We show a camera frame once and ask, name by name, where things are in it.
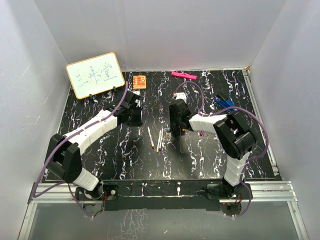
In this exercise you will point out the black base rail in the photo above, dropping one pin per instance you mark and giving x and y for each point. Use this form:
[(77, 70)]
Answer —
[(210, 195)]

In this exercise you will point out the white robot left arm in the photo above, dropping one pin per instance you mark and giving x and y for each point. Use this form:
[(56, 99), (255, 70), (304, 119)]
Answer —
[(64, 153)]

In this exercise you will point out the small wooden-framed whiteboard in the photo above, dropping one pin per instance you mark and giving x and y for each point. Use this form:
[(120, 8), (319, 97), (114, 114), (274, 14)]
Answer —
[(95, 75)]

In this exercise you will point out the blue clamp tool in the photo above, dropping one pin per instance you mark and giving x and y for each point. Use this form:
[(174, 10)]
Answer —
[(223, 101)]

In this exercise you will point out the yellow-tipped white pen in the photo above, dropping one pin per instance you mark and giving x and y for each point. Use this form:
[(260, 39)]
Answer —
[(158, 141)]

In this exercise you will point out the pink plastic clip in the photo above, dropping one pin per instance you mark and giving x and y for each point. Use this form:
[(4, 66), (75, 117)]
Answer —
[(183, 75)]

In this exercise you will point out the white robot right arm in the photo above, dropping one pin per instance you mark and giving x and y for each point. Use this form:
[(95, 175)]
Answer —
[(234, 135)]

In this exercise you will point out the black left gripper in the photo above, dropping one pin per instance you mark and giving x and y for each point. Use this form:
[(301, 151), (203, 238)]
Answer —
[(138, 122)]

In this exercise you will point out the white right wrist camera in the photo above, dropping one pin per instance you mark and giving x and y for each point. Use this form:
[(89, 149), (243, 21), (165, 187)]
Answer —
[(180, 96)]

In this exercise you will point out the purple-tipped white pen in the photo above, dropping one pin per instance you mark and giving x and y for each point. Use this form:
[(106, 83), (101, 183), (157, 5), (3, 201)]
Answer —
[(161, 139)]

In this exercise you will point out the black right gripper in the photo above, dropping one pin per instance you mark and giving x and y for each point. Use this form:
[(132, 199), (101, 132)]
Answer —
[(173, 120)]

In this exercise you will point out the red-tipped white pen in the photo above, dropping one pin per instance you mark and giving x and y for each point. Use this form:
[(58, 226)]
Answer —
[(150, 137)]

